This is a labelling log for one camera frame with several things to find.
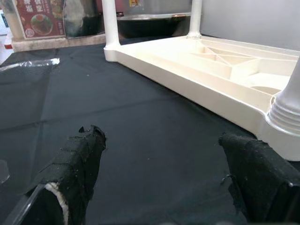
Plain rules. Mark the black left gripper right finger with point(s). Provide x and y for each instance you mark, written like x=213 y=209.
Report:
x=262 y=182

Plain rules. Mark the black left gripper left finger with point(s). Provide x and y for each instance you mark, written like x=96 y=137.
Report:
x=70 y=178

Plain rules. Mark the white plastic table leg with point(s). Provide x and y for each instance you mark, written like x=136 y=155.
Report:
x=195 y=16
x=109 y=21
x=286 y=105

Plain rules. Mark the white plastic table top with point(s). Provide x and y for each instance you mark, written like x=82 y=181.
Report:
x=187 y=70

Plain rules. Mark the black tablecloth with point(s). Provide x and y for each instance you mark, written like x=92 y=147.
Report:
x=140 y=129

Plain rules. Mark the orange lid storage box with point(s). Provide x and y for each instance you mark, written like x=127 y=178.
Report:
x=39 y=21

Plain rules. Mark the black wok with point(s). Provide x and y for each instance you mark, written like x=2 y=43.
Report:
x=150 y=25

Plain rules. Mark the clear plastic storage box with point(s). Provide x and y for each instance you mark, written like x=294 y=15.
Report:
x=159 y=5

